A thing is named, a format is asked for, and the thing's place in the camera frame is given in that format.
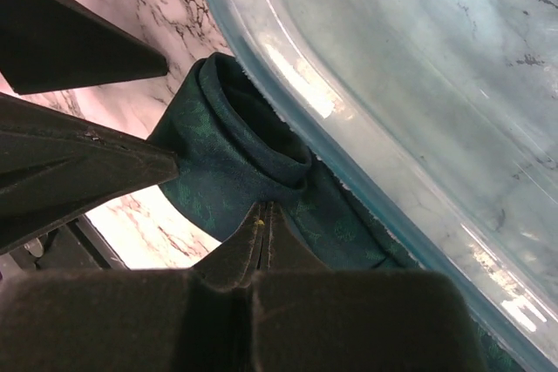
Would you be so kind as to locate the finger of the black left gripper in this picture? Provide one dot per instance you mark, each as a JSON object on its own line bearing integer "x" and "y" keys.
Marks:
{"x": 55, "y": 167}
{"x": 54, "y": 45}

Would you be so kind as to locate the clear blue plastic tub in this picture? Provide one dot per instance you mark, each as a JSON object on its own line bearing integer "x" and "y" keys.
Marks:
{"x": 441, "y": 116}

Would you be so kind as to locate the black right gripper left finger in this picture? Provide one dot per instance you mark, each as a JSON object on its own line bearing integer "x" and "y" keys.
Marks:
{"x": 232, "y": 264}

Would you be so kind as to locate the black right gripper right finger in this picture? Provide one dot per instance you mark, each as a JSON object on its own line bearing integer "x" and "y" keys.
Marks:
{"x": 281, "y": 250}

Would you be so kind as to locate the dark green necktie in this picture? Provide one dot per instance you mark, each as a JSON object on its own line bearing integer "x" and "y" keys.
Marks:
{"x": 233, "y": 151}

